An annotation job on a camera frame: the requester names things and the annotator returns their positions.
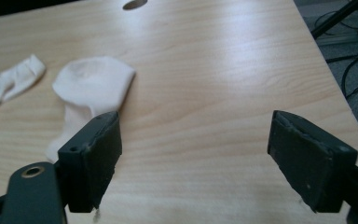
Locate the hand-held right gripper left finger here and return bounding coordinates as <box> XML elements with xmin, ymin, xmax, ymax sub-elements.
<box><xmin>58</xmin><ymin>110</ymin><xmax>123</xmax><ymax>214</ymax></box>

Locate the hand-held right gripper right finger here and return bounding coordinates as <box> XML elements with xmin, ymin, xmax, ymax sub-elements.
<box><xmin>267</xmin><ymin>109</ymin><xmax>358</xmax><ymax>214</ymax></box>

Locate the black metal stand leg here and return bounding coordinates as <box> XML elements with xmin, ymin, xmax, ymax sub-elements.
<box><xmin>310</xmin><ymin>0</ymin><xmax>358</xmax><ymax>40</ymax></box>

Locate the white ankle sock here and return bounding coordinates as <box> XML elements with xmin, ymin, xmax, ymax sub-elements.
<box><xmin>0</xmin><ymin>53</ymin><xmax>47</xmax><ymax>114</ymax></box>
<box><xmin>45</xmin><ymin>55</ymin><xmax>137</xmax><ymax>163</ymax></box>

